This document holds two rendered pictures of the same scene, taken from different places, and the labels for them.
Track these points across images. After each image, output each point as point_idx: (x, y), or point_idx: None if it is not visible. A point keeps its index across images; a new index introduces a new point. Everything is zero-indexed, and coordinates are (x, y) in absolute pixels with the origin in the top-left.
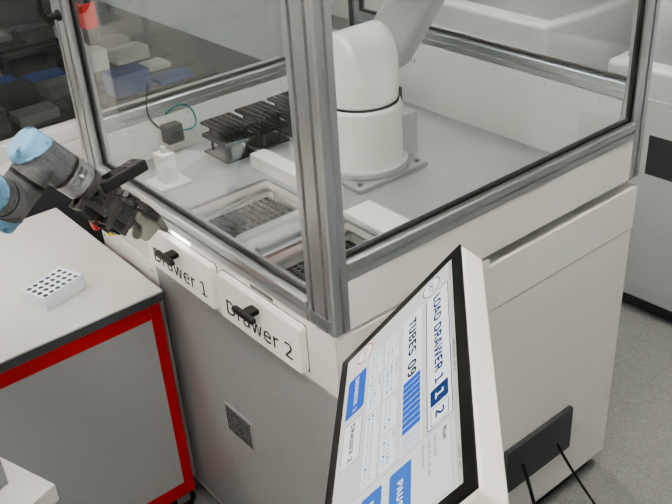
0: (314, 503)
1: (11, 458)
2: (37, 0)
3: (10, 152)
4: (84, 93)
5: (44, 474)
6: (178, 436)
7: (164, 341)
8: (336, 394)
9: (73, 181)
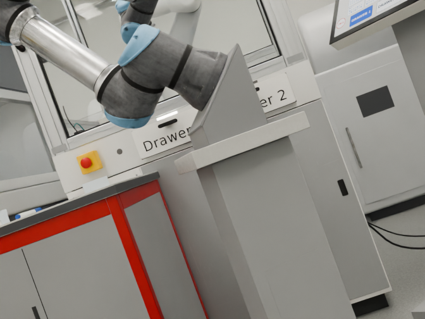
0: (326, 205)
1: (155, 268)
2: None
3: (124, 2)
4: (49, 90)
5: (169, 292)
6: (197, 290)
7: (168, 210)
8: (319, 95)
9: (152, 25)
